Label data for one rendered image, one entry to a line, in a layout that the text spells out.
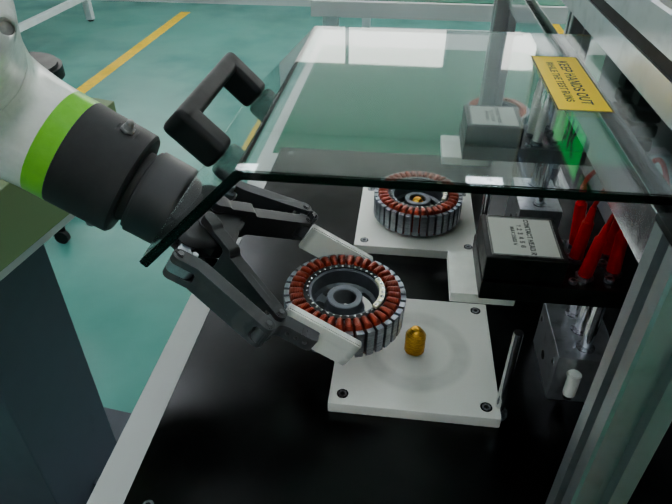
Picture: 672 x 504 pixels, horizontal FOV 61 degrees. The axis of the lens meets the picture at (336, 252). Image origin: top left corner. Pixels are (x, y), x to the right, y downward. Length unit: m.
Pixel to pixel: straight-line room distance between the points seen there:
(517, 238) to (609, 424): 0.20
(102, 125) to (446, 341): 0.36
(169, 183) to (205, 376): 0.19
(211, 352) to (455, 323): 0.25
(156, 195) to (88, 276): 1.61
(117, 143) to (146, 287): 1.50
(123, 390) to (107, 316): 0.32
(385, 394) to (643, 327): 0.29
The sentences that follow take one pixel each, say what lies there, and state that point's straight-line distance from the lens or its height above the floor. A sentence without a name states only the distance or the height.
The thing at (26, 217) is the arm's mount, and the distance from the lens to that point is 0.84.
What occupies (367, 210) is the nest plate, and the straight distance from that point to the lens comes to 0.76.
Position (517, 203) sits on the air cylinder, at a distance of 0.74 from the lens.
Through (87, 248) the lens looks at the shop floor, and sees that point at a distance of 2.21.
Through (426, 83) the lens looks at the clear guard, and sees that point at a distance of 0.36.
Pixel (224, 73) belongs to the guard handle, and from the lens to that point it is 0.40.
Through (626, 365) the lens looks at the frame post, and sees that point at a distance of 0.31.
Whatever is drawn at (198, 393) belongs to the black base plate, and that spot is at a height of 0.77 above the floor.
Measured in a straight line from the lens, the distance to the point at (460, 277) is 0.50.
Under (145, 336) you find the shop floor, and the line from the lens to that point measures 1.78.
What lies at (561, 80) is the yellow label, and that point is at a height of 1.07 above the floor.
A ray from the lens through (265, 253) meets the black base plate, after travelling 0.71.
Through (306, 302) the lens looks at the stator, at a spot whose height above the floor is 0.85.
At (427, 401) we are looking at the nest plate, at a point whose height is 0.78.
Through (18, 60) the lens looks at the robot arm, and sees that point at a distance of 0.45.
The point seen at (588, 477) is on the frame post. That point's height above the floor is 0.90.
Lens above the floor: 1.19
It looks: 36 degrees down
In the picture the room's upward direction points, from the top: straight up
